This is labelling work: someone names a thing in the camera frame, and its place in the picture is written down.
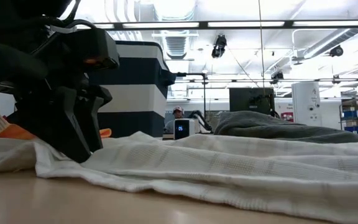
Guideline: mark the grey ceiling air vent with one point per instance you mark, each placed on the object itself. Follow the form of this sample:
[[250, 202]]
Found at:
[[176, 46]]

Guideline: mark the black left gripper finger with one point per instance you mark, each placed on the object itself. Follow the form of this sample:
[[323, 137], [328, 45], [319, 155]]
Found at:
[[93, 118], [64, 130]]

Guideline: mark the black background robot arm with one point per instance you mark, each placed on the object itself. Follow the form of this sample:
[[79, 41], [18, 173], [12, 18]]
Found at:
[[202, 119]]

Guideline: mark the bright orange cloth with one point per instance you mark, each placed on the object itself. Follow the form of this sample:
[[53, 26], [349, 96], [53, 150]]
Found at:
[[17, 132]]

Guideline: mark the small black round fixture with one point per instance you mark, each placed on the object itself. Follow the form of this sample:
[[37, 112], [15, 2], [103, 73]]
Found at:
[[336, 50]]

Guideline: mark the thin black stand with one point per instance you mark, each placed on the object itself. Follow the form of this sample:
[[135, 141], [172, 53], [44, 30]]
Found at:
[[182, 74]]

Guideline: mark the white box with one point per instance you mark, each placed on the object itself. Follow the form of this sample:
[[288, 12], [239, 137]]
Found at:
[[183, 129]]

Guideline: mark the grey towel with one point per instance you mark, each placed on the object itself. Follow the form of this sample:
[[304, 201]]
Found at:
[[275, 129]]

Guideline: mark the black monitor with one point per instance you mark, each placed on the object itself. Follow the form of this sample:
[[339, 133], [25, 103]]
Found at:
[[247, 98]]

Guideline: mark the navy white striped fabric bin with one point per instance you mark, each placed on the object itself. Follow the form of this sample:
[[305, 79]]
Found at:
[[135, 99]]

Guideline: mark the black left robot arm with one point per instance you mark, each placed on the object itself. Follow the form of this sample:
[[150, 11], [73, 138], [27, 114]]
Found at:
[[17, 18]]

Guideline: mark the white towel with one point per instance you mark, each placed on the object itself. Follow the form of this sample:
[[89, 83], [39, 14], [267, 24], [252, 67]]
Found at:
[[228, 168]]

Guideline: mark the person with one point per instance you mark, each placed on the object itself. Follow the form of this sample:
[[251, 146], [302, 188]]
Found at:
[[177, 112]]

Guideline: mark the white cabinet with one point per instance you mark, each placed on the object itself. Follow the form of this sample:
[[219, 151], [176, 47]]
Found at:
[[306, 105]]

